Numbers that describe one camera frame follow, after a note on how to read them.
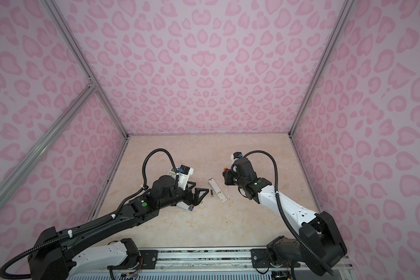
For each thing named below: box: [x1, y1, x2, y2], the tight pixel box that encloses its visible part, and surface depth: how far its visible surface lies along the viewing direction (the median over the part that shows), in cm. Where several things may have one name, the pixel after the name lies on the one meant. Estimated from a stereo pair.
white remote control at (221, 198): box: [208, 177, 228, 203], surface depth 93 cm
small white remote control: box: [176, 201, 196, 213], surface depth 89 cm
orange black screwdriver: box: [222, 167, 231, 201], surface depth 85 cm
